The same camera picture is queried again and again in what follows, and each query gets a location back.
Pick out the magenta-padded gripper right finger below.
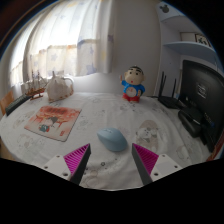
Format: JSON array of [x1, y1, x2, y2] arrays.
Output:
[[131, 143, 184, 186]]

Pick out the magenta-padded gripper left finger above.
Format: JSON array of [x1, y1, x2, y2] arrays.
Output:
[[40, 143, 92, 186]]

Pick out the light blue computer mouse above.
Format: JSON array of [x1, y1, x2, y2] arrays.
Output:
[[96, 127, 129, 153]]

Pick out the red cartoon print mouse pad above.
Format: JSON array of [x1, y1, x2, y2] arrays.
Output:
[[23, 105, 83, 143]]

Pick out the black case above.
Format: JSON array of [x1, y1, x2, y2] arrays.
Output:
[[177, 107, 205, 139]]

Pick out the black router with antennas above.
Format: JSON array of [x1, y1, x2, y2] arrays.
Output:
[[156, 70, 183, 110]]

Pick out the white printed tablecloth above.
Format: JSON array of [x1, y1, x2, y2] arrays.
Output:
[[0, 91, 218, 192]]

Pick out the wooden sailing ship model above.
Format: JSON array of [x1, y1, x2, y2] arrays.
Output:
[[24, 68, 48, 101]]

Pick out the black computer monitor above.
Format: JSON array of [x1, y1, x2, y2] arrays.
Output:
[[179, 59, 224, 153]]

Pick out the cartoon boy figure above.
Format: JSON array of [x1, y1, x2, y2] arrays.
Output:
[[119, 65, 147, 103]]

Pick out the white star print curtain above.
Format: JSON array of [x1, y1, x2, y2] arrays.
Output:
[[7, 0, 116, 89]]

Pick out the white wall shelf unit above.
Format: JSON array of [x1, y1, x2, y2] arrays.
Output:
[[154, 1, 222, 98]]

